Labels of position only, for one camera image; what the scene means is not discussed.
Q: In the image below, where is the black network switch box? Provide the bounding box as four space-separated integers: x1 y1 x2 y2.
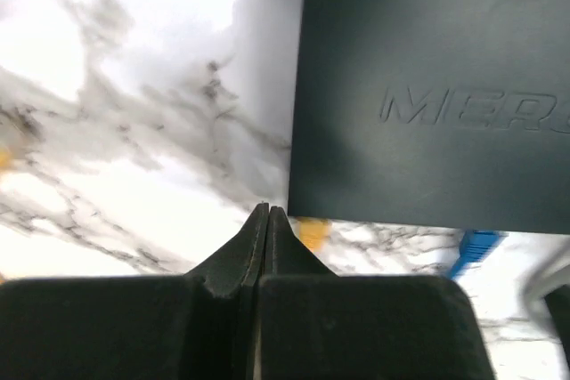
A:
288 0 569 234

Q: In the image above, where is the blue ethernet cable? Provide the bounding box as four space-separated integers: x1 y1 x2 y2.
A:
446 228 509 281

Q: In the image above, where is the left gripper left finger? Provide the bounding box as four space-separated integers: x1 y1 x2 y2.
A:
1 203 269 379

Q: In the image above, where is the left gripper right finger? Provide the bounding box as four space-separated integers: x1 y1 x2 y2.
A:
258 207 494 379

